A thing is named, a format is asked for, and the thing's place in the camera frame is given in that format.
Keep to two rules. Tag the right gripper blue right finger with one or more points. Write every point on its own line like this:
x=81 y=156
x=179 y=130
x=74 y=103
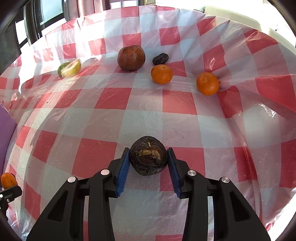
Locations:
x=233 y=217

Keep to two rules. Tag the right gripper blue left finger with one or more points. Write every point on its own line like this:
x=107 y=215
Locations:
x=62 y=218

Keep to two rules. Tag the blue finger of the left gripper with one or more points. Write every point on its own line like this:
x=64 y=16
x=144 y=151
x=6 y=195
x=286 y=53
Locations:
x=7 y=196

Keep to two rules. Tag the small orange mandarin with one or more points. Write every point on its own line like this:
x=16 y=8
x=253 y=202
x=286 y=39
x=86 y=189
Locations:
x=8 y=180

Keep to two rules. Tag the dark wrinkled passion fruit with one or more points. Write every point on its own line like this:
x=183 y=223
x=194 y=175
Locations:
x=148 y=156

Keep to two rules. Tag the yellow apple half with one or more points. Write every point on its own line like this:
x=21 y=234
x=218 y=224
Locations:
x=71 y=69

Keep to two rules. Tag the small dark date fruit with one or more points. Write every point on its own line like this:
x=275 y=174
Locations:
x=160 y=59

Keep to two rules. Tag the large dark red apple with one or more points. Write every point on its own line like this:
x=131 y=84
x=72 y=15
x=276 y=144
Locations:
x=131 y=58

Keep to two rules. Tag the green lime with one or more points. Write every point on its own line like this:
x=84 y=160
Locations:
x=63 y=65

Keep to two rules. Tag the purple cardboard box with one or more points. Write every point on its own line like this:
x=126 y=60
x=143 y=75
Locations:
x=7 y=127

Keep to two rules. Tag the red white checkered tablecloth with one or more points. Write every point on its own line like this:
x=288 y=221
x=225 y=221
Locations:
x=74 y=126

